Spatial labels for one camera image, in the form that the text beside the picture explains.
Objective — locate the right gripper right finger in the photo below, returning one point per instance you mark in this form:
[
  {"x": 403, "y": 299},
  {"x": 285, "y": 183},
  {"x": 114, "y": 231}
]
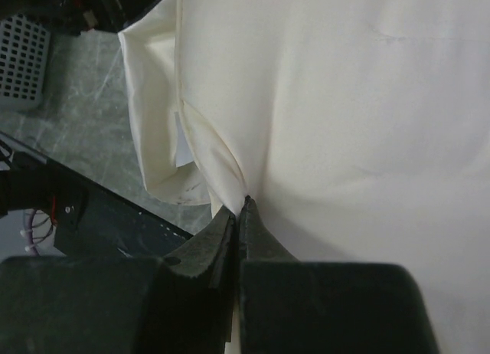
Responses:
[{"x": 289, "y": 306}]

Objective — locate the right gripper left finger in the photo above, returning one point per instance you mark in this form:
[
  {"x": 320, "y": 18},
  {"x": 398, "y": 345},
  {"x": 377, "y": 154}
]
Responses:
[{"x": 179, "y": 303}]

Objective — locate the cream pillowcase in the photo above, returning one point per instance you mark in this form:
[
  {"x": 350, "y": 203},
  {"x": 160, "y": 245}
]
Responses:
[{"x": 150, "y": 50}]

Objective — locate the cream pillow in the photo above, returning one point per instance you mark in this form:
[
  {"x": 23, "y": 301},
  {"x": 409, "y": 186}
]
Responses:
[{"x": 360, "y": 128}]

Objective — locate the white pillow label tag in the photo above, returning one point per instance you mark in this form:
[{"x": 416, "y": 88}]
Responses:
[{"x": 183, "y": 154}]

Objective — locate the grey plastic basket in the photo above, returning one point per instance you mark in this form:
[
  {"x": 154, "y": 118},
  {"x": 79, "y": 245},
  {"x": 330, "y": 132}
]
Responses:
[{"x": 24, "y": 53}]

